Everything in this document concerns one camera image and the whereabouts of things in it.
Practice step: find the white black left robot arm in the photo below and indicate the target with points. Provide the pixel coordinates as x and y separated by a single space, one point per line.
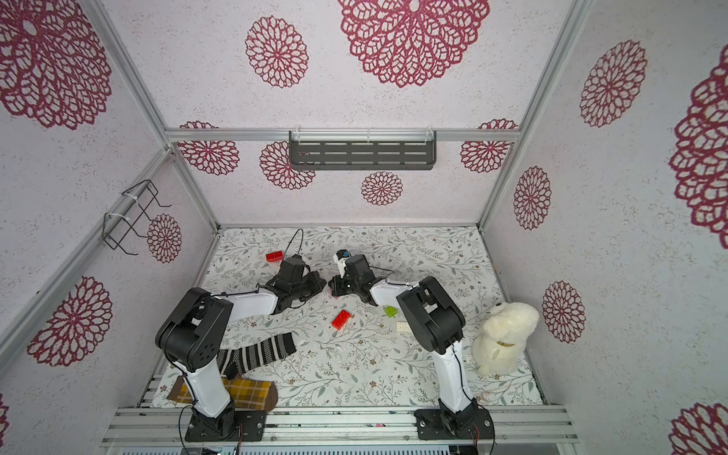
192 335

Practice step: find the cream lego plate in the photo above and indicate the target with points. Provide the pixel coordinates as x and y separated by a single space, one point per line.
403 326

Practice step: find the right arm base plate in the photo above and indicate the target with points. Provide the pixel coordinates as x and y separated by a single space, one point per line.
473 423

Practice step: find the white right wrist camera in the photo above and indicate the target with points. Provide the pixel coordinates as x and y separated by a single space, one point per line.
341 257

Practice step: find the dark grey wall shelf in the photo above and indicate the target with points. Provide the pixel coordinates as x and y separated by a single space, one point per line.
407 154

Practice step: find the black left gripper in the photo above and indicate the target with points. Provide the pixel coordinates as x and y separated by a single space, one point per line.
318 282

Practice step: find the red curved lego brick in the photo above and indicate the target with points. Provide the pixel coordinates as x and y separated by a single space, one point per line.
274 257

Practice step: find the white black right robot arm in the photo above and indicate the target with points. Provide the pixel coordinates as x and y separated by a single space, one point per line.
436 321

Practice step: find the white plush toy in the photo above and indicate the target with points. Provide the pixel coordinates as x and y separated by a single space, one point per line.
503 337

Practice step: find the black wire wall rack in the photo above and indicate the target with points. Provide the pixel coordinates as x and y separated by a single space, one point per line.
117 226

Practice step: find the black white striped sock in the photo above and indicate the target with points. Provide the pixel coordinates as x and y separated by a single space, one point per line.
237 362

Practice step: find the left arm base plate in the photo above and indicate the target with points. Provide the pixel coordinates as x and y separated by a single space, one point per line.
230 426

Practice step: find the yellow brown plaid sock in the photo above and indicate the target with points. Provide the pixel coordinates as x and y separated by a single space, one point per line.
247 394

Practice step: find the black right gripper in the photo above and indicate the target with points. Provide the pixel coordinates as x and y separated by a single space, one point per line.
347 284

